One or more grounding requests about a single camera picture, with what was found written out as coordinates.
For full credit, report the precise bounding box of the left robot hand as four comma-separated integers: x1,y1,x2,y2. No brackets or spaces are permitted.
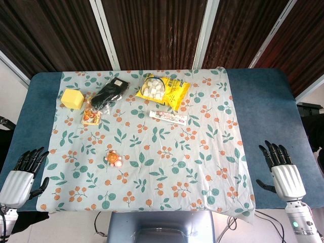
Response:
0,146,50,209

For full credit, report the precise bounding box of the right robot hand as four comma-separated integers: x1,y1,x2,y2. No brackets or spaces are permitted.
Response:
256,140,306,203

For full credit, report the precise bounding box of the small orange turtle toy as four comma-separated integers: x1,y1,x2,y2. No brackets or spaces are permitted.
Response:
104,150,124,168

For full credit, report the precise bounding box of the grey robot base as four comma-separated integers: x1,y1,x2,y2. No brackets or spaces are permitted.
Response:
106,210,216,243

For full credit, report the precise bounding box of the black equipment box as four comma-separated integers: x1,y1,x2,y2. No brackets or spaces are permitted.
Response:
296,101,324,152

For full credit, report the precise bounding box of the orange snack packet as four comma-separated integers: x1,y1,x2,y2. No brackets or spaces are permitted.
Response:
80,97,102,126

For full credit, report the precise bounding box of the yellow foam cube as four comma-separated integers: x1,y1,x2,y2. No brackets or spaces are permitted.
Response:
61,88,85,110

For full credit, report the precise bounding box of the floral patterned tablecloth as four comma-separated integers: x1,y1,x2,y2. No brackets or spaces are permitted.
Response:
36,68,256,224

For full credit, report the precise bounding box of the black item in plastic bag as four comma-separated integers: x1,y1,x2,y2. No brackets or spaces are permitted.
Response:
90,77,130,109

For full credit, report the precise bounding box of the white toothpaste tube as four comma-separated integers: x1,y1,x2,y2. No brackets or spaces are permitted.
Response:
149,110,188,126

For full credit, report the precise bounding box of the yellow bag of white cubes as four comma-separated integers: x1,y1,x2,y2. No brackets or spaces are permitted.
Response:
135,75,191,112

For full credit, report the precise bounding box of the dark brown curtain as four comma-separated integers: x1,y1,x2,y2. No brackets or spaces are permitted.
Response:
0,0,324,98

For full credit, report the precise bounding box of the black cable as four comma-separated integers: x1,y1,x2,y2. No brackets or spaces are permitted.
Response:
217,210,287,243
94,211,108,237

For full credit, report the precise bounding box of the white partition frame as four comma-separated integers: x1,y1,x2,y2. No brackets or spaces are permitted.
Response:
89,0,121,71
248,0,297,69
192,0,220,70
0,50,31,89

